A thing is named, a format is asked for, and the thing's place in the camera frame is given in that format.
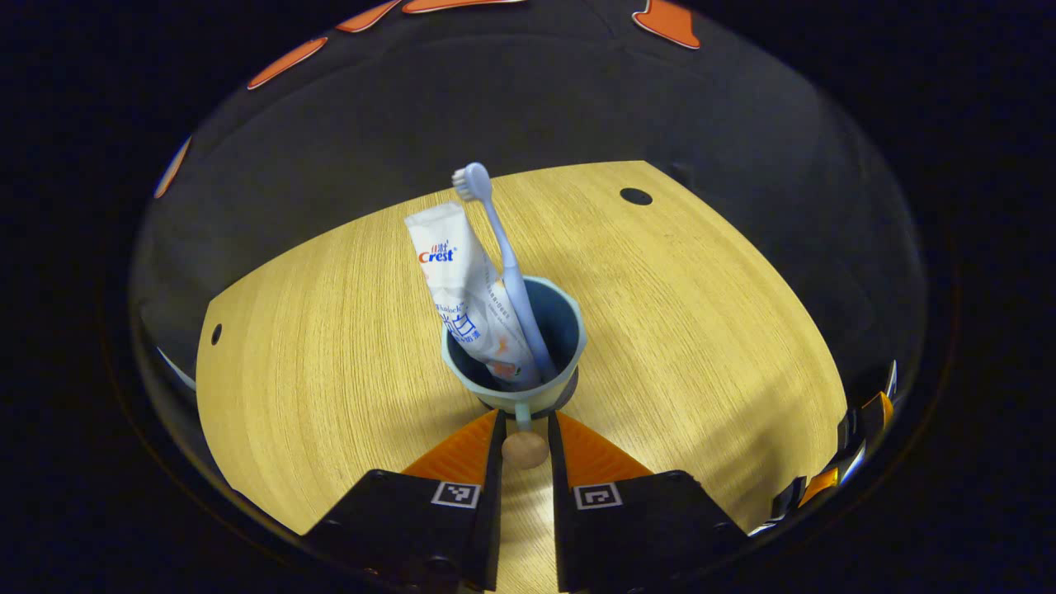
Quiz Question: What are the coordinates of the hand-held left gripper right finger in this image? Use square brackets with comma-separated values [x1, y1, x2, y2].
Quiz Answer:
[547, 411, 750, 594]

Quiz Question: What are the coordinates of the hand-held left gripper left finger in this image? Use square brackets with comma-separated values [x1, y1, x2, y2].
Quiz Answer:
[304, 410, 506, 594]

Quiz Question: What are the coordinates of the blue cup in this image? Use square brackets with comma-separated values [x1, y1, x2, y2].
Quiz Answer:
[440, 275, 588, 471]

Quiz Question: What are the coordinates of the light blue toothbrush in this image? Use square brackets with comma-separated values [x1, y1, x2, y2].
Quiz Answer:
[451, 162, 559, 382]

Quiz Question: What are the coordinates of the white toothpaste tube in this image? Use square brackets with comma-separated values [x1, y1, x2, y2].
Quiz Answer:
[403, 202, 541, 389]

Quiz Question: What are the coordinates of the black backdrop cloth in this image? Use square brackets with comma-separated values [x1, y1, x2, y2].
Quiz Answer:
[128, 0, 929, 413]

